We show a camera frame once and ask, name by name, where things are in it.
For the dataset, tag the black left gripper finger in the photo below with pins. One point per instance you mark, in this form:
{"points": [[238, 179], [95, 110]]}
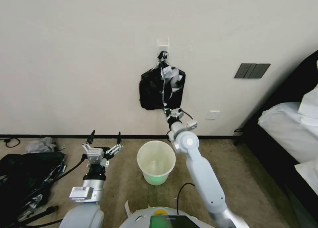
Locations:
{"points": [[91, 138], [119, 138]]}

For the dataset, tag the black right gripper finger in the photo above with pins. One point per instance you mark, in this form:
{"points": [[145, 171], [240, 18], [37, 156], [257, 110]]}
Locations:
{"points": [[178, 113], [166, 111]]}

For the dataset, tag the black trash bag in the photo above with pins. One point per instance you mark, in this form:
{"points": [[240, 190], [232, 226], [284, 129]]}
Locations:
{"points": [[151, 91]]}

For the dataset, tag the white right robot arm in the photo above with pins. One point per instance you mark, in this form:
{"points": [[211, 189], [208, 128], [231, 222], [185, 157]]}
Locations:
{"points": [[203, 173]]}

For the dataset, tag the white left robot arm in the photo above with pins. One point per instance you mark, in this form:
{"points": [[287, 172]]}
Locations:
{"points": [[84, 213]]}

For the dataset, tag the white plastic trash bin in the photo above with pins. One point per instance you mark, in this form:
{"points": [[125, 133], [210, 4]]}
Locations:
{"points": [[156, 163]]}

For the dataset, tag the crumpled grey plastic bag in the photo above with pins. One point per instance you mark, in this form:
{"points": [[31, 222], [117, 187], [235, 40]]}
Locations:
{"points": [[41, 145]]}

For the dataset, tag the black bag pile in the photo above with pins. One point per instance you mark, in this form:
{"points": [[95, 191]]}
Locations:
{"points": [[27, 178]]}

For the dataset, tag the black baseboard strip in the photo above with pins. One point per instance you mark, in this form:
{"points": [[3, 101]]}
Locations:
{"points": [[62, 136]]}

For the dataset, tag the white paper tag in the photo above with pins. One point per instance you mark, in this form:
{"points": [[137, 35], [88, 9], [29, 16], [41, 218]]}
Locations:
{"points": [[127, 208]]}

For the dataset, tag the white robot front shell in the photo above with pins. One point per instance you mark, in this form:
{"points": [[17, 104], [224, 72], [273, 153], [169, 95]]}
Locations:
{"points": [[164, 219]]}

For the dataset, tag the white mattress sheet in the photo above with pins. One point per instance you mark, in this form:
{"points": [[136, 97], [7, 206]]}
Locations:
{"points": [[285, 133]]}

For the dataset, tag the white pillow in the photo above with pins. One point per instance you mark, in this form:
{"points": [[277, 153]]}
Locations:
{"points": [[310, 106]]}

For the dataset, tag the white folded cloth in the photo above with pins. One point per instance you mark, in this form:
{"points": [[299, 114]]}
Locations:
{"points": [[308, 174]]}

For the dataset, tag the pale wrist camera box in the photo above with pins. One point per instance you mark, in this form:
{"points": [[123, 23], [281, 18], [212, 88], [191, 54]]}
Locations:
{"points": [[95, 155]]}

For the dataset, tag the white wall socket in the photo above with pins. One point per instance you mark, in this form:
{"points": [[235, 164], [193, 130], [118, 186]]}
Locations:
{"points": [[212, 115]]}

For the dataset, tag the white wall hook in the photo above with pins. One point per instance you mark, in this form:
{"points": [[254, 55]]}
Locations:
{"points": [[163, 44]]}

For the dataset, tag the dark grey wall switch panel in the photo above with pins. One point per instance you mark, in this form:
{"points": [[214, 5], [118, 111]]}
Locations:
{"points": [[252, 70]]}

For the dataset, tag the black bed frame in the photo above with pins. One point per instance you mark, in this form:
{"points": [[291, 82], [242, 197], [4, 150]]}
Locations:
{"points": [[273, 153]]}

